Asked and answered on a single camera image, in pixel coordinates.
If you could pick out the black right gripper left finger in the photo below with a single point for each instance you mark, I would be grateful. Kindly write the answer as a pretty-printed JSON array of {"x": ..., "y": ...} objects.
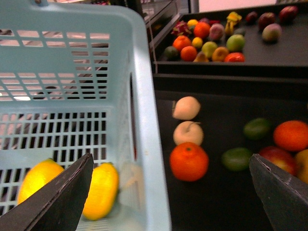
[{"x": 58, "y": 205}]

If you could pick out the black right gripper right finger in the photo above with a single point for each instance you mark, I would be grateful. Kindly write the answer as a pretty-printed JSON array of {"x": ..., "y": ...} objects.
[{"x": 284, "y": 197}]

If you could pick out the yellow lemon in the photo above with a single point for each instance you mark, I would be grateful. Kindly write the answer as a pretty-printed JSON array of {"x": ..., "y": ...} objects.
[
  {"x": 37, "y": 177},
  {"x": 102, "y": 193}
]

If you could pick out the large light blue basket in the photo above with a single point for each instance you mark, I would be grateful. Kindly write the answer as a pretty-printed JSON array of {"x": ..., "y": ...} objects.
[{"x": 76, "y": 79}]

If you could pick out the peach on far shelf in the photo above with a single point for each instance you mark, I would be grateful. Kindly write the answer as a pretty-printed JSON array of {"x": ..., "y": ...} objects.
[{"x": 272, "y": 33}]

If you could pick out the dark plum far shelf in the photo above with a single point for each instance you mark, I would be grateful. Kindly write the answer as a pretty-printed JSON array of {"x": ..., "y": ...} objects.
[{"x": 251, "y": 17}]

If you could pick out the red yellow apple centre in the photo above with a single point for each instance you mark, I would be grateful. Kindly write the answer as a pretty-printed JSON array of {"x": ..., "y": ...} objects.
[{"x": 280, "y": 158}]

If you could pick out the green lime lower centre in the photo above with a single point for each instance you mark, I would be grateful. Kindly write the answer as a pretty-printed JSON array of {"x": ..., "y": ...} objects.
[{"x": 236, "y": 159}]

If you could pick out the green lime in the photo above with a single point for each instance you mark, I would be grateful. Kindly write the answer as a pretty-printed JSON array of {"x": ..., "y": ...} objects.
[
  {"x": 236, "y": 159},
  {"x": 257, "y": 128}
]

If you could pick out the small tangerine centre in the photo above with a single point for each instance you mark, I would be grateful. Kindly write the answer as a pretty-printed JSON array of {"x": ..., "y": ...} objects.
[{"x": 291, "y": 135}]

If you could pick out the green lime upper centre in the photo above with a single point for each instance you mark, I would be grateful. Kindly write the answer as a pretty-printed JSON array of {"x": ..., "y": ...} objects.
[{"x": 257, "y": 128}]

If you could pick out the large orange left centre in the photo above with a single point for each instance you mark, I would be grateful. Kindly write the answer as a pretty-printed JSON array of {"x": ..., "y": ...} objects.
[{"x": 188, "y": 162}]

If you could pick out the white pear lower left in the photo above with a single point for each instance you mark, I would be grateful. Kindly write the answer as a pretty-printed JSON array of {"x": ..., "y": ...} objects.
[{"x": 188, "y": 131}]

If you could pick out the white pear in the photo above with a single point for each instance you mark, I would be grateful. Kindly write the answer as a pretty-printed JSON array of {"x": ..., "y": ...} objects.
[
  {"x": 188, "y": 131},
  {"x": 186, "y": 108}
]

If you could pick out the white pear upper left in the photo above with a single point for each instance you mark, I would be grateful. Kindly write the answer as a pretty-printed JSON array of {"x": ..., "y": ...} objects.
[{"x": 186, "y": 108}]

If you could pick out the red tomato far pile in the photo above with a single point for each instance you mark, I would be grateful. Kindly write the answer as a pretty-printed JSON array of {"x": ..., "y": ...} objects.
[{"x": 235, "y": 57}]

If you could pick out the green apple far pile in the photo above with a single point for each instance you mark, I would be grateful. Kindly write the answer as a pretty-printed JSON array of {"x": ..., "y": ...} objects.
[{"x": 235, "y": 43}]

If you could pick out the dark red apple far left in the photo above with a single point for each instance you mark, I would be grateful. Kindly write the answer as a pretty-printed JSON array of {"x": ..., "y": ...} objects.
[{"x": 266, "y": 19}]

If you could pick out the dark red apple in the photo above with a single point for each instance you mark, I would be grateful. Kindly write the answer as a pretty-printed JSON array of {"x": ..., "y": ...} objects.
[
  {"x": 288, "y": 14},
  {"x": 266, "y": 19}
]

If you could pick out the dark red apple far right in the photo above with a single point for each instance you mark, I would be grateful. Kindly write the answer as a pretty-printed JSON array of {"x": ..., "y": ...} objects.
[{"x": 288, "y": 14}]

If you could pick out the yellow starfruit far pile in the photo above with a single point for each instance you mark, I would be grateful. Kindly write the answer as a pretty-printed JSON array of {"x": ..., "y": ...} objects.
[{"x": 232, "y": 20}]

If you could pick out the pink dragon fruit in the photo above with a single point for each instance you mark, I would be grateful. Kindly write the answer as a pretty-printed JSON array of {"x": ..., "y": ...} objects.
[{"x": 181, "y": 29}]

